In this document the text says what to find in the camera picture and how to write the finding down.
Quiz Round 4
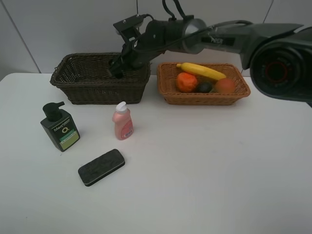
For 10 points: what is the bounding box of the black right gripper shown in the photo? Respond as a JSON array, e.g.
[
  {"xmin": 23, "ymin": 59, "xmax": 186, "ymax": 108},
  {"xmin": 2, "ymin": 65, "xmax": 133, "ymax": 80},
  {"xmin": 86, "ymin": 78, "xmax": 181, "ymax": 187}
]
[{"xmin": 108, "ymin": 43, "xmax": 149, "ymax": 78}]

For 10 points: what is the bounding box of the orange tangerine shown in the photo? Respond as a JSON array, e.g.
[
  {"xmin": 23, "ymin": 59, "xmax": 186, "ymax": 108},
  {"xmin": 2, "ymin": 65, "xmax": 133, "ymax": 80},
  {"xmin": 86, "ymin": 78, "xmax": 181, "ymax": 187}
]
[{"xmin": 176, "ymin": 72, "xmax": 198, "ymax": 93}]

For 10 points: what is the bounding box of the yellow banana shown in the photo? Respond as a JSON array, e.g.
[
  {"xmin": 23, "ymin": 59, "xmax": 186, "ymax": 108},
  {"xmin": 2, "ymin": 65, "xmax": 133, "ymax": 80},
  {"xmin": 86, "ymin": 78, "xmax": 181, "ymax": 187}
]
[{"xmin": 176, "ymin": 62, "xmax": 226, "ymax": 81}]

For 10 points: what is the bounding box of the dark green mangosteen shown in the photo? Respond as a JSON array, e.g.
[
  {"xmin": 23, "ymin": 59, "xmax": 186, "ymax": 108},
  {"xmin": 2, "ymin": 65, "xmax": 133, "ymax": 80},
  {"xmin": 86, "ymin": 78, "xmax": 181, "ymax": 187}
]
[{"xmin": 196, "ymin": 81, "xmax": 213, "ymax": 93}]

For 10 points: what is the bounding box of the red-orange peach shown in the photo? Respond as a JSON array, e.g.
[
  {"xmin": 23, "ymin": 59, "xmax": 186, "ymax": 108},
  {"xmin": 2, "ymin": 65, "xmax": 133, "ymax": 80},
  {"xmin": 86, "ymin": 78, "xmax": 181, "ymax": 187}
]
[{"xmin": 214, "ymin": 78, "xmax": 236, "ymax": 94}]

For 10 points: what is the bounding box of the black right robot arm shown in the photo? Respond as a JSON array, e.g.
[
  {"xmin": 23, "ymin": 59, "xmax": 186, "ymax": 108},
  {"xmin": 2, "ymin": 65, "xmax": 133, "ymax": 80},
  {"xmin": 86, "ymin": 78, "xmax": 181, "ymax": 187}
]
[{"xmin": 109, "ymin": 17, "xmax": 312, "ymax": 103}]

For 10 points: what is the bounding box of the orange wicker basket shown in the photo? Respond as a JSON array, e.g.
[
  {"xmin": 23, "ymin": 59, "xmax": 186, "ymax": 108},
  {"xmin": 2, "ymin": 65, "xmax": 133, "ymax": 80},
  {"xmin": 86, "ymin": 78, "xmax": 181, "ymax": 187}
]
[{"xmin": 157, "ymin": 62, "xmax": 251, "ymax": 106}]

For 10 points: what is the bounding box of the dark brown wicker basket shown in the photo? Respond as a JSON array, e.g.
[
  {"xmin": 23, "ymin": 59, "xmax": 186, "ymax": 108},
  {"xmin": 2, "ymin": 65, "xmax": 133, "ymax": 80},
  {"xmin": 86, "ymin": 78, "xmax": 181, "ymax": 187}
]
[{"xmin": 50, "ymin": 53, "xmax": 151, "ymax": 105}]

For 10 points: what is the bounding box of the pink squeeze bottle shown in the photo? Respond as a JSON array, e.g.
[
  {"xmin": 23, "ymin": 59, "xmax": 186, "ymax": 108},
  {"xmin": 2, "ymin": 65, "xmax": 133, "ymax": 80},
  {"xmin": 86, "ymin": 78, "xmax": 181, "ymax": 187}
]
[{"xmin": 112, "ymin": 101, "xmax": 134, "ymax": 140}]

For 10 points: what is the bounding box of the dark green pump bottle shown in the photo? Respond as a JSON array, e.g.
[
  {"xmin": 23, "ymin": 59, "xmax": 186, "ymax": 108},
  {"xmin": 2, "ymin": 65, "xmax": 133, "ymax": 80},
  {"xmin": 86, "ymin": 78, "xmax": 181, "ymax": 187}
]
[{"xmin": 40, "ymin": 102, "xmax": 80, "ymax": 152}]

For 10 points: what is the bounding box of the dark felt whiteboard eraser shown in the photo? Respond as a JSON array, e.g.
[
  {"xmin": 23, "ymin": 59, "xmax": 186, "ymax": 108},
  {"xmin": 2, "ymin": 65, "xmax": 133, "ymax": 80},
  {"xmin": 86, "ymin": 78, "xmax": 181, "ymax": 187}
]
[{"xmin": 78, "ymin": 149, "xmax": 125, "ymax": 187}]

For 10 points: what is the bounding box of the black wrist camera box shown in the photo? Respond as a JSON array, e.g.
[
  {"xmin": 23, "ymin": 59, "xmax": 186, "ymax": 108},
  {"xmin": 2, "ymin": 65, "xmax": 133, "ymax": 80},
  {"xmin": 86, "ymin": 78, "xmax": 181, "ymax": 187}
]
[{"xmin": 113, "ymin": 15, "xmax": 144, "ymax": 44}]

